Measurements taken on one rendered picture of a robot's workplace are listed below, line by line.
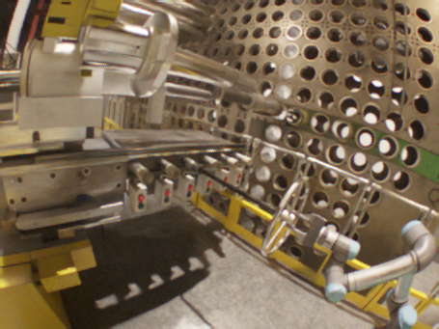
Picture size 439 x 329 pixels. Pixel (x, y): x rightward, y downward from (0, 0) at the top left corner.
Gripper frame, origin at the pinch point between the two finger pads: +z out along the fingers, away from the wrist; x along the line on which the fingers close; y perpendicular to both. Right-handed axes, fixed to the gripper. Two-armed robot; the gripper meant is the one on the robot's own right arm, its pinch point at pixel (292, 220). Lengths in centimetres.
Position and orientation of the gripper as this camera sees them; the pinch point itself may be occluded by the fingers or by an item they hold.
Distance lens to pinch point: 86.4
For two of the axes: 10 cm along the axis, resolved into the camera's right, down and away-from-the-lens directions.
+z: -7.1, -3.4, 6.2
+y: 5.7, 2.3, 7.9
